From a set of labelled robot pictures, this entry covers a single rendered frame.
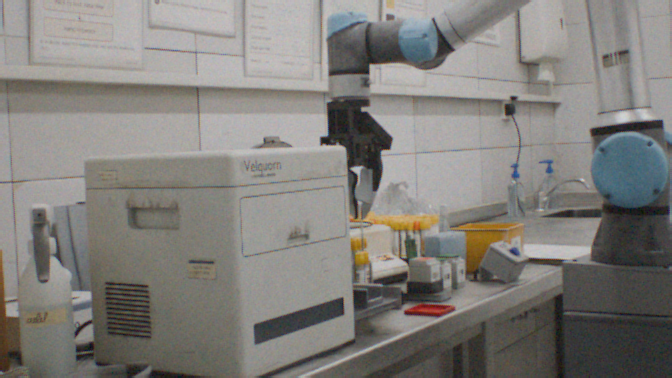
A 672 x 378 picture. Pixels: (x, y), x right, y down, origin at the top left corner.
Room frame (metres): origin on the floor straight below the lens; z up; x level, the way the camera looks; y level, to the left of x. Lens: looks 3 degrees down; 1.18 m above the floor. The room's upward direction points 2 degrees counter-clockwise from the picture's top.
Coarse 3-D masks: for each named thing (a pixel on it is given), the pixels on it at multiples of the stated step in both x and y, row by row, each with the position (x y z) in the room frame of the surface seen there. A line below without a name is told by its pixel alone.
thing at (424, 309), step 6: (420, 306) 1.65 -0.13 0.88; (426, 306) 1.65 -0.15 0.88; (432, 306) 1.65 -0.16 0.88; (438, 306) 1.64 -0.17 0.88; (444, 306) 1.63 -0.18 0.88; (450, 306) 1.62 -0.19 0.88; (408, 312) 1.60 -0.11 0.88; (414, 312) 1.59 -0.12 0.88; (420, 312) 1.59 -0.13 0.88; (426, 312) 1.58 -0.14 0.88; (432, 312) 1.57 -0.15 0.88; (438, 312) 1.57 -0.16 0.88; (444, 312) 1.59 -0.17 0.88
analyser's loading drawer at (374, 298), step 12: (360, 288) 1.46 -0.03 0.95; (372, 288) 1.50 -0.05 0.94; (384, 288) 1.55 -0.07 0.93; (396, 288) 1.54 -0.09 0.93; (360, 300) 1.46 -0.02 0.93; (372, 300) 1.47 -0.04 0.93; (384, 300) 1.53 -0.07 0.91; (396, 300) 1.53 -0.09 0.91; (360, 312) 1.43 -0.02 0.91; (372, 312) 1.47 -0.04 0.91
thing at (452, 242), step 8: (448, 232) 2.00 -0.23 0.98; (456, 232) 1.99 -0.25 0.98; (464, 232) 2.00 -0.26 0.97; (432, 240) 1.93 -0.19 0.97; (440, 240) 1.93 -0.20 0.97; (448, 240) 1.95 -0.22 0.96; (456, 240) 1.97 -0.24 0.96; (464, 240) 2.00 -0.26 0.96; (432, 248) 1.93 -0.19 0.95; (440, 248) 1.92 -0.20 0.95; (448, 248) 1.95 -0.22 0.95; (456, 248) 1.97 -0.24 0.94; (464, 248) 1.99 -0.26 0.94; (432, 256) 1.94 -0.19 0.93; (464, 256) 1.99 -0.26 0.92
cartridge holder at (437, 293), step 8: (440, 280) 1.75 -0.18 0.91; (408, 288) 1.75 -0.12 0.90; (416, 288) 1.74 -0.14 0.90; (424, 288) 1.73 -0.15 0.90; (432, 288) 1.72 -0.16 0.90; (440, 288) 1.75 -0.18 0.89; (408, 296) 1.74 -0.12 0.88; (416, 296) 1.74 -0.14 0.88; (424, 296) 1.73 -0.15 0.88; (432, 296) 1.72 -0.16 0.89; (440, 296) 1.71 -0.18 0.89; (448, 296) 1.74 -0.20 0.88
